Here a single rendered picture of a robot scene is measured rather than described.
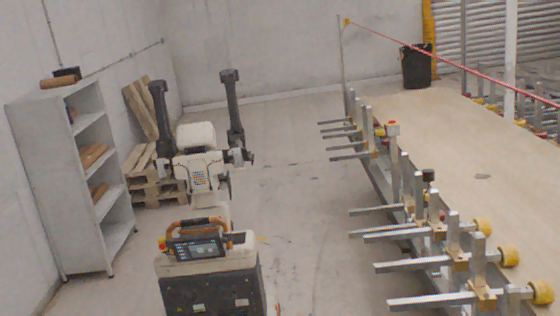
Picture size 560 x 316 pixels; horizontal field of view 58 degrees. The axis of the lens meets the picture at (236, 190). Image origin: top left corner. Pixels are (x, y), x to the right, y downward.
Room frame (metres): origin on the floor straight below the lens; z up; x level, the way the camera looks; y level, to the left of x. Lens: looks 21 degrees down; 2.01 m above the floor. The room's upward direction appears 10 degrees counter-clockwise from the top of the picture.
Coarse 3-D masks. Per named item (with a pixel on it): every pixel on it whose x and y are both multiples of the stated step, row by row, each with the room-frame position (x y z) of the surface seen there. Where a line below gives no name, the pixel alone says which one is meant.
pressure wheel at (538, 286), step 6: (528, 282) 1.41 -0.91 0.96; (534, 282) 1.38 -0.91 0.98; (540, 282) 1.38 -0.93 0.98; (546, 282) 1.37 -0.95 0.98; (534, 288) 1.37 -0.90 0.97; (540, 288) 1.36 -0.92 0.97; (546, 288) 1.35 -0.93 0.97; (552, 288) 1.35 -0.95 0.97; (534, 294) 1.37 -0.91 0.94; (540, 294) 1.35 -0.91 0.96; (546, 294) 1.34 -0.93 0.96; (552, 294) 1.34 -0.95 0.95; (534, 300) 1.37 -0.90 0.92; (540, 300) 1.34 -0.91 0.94; (546, 300) 1.34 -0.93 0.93; (552, 300) 1.34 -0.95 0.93
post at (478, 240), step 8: (480, 232) 1.45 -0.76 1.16; (472, 240) 1.45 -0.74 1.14; (480, 240) 1.43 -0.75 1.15; (472, 248) 1.45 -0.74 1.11; (480, 248) 1.43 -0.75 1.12; (472, 256) 1.45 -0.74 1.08; (480, 256) 1.43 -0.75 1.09; (472, 264) 1.45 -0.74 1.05; (480, 264) 1.43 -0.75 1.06; (472, 272) 1.45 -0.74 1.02; (480, 272) 1.43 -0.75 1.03; (472, 280) 1.45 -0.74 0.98; (480, 280) 1.43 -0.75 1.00; (472, 304) 1.45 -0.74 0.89; (472, 312) 1.45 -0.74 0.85; (480, 312) 1.43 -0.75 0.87
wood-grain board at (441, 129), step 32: (384, 96) 4.70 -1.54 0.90; (416, 96) 4.48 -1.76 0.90; (448, 96) 4.28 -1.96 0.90; (416, 128) 3.53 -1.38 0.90; (448, 128) 3.39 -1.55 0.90; (480, 128) 3.27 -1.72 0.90; (512, 128) 3.15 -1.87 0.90; (416, 160) 2.88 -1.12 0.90; (448, 160) 2.79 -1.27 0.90; (480, 160) 2.70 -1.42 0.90; (512, 160) 2.62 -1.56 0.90; (544, 160) 2.54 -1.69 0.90; (448, 192) 2.35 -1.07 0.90; (480, 192) 2.28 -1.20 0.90; (512, 192) 2.22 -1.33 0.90; (544, 192) 2.16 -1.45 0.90; (512, 224) 1.92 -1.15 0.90; (544, 224) 1.87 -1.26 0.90; (544, 256) 1.64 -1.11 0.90
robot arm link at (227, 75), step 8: (224, 72) 2.95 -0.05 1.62; (232, 72) 2.92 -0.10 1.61; (224, 80) 2.91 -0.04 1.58; (232, 80) 2.90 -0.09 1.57; (232, 88) 2.90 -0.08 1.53; (232, 96) 2.89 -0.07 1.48; (232, 104) 2.88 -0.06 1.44; (232, 112) 2.87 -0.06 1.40; (232, 120) 2.87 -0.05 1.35; (232, 128) 2.86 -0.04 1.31; (240, 128) 2.86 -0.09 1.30; (240, 136) 2.84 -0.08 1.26
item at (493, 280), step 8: (376, 136) 4.34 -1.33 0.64; (384, 136) 3.97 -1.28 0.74; (400, 152) 3.43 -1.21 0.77; (400, 160) 3.44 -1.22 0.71; (400, 168) 3.45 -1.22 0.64; (424, 184) 2.81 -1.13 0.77; (440, 208) 2.50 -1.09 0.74; (464, 240) 2.13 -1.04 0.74; (464, 248) 2.13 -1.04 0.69; (488, 264) 1.84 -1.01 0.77; (488, 272) 1.84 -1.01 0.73; (496, 272) 1.76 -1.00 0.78; (488, 280) 1.84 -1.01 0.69; (496, 280) 1.76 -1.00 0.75; (496, 288) 1.76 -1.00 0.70; (496, 304) 1.75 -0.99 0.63; (520, 312) 1.54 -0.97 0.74; (528, 312) 1.48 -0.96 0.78
